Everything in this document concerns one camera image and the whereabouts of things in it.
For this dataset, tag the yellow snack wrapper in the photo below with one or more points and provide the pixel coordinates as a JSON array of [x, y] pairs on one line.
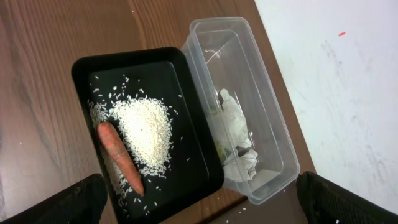
[[219, 135]]

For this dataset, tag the black waste tray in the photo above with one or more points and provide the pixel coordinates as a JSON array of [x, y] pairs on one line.
[[195, 170]]

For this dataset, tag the white rice pile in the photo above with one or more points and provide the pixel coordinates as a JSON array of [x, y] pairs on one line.
[[143, 124]]

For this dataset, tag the white tissue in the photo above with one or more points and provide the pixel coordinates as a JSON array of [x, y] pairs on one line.
[[235, 121], [242, 168]]

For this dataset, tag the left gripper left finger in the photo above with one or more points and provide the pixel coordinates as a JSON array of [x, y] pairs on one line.
[[82, 202]]

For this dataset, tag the orange carrot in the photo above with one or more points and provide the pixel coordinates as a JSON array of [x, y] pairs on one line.
[[114, 146]]

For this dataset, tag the clear plastic bin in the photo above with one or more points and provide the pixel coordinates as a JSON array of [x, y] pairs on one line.
[[222, 53]]

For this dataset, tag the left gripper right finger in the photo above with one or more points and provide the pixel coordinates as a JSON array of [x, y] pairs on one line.
[[325, 202]]

